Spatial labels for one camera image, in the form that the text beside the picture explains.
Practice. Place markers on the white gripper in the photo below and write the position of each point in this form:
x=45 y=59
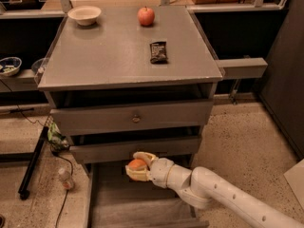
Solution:
x=161 y=171

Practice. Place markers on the orange fruit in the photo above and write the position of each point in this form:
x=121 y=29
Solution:
x=137 y=165

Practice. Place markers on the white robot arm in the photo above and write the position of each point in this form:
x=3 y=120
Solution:
x=196 y=187

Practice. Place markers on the middle grey drawer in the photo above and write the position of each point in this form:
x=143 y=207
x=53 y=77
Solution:
x=119 y=151

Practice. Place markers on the grey drawer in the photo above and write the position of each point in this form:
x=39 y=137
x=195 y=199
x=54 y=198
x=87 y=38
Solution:
x=116 y=201
x=131 y=117
x=119 y=151

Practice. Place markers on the bottom grey drawer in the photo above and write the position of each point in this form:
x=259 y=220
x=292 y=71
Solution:
x=116 y=201

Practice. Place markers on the top grey drawer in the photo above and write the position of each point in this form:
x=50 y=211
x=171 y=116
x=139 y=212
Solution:
x=131 y=117

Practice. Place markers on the grey drawer cabinet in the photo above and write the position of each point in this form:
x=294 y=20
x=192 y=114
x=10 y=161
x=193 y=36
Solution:
x=109 y=64

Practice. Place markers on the clear plastic bottle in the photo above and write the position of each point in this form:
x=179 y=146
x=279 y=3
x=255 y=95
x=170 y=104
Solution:
x=66 y=179

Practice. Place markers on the green snack bag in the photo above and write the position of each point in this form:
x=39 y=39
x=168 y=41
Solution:
x=56 y=139

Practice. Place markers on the dark snack packet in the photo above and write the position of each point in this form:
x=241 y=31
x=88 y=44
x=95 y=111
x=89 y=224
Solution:
x=158 y=53

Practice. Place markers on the black stand leg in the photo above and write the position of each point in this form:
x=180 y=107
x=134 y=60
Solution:
x=34 y=156

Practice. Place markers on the grey side shelf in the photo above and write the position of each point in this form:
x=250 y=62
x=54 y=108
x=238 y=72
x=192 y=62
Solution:
x=245 y=68

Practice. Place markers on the clear glass bowl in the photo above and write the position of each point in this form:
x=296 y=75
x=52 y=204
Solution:
x=40 y=66

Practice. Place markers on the red apple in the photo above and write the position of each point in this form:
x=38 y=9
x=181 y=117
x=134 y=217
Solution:
x=146 y=16

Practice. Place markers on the white bowl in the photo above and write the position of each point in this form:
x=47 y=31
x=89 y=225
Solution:
x=84 y=15

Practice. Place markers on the blue patterned bowl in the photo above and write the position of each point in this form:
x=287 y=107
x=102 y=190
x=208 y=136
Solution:
x=10 y=66

